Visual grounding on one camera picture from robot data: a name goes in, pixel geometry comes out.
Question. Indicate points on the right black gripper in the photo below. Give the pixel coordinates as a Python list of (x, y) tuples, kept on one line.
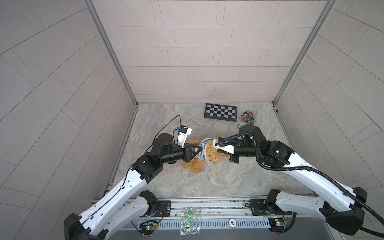
[(232, 159)]

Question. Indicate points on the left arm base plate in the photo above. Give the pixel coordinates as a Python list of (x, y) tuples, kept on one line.
[(164, 207)]

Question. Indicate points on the bag of colourful small parts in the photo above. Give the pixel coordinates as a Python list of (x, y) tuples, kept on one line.
[(247, 117)]

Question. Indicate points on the left circuit board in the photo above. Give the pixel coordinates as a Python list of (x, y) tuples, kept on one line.
[(147, 228)]

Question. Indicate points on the black white chessboard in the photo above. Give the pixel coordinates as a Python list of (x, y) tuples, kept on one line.
[(221, 112)]

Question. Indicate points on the right circuit board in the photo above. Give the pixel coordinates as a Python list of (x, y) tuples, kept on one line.
[(276, 224)]

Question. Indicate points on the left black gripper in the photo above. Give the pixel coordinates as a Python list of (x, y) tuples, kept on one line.
[(185, 152)]

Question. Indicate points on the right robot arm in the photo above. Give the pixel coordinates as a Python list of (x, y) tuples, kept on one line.
[(335, 203)]

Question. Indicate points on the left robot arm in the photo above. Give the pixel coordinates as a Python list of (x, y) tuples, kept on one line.
[(127, 201)]

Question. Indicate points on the circuit board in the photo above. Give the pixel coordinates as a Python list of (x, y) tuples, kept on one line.
[(276, 224), (147, 228)]

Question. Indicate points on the blue white striped sweater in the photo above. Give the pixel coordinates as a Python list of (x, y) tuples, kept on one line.
[(208, 152)]

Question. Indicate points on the brown teddy bear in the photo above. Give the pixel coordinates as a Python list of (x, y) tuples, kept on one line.
[(196, 165)]

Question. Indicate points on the round white sticker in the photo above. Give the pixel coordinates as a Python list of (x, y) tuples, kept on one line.
[(232, 223)]

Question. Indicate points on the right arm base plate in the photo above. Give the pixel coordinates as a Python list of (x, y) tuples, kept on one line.
[(261, 208)]

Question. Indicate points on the aluminium mounting rail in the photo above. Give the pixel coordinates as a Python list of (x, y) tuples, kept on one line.
[(210, 207)]

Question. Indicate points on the clear bag with green parts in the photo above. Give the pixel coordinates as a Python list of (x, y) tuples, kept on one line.
[(190, 221)]

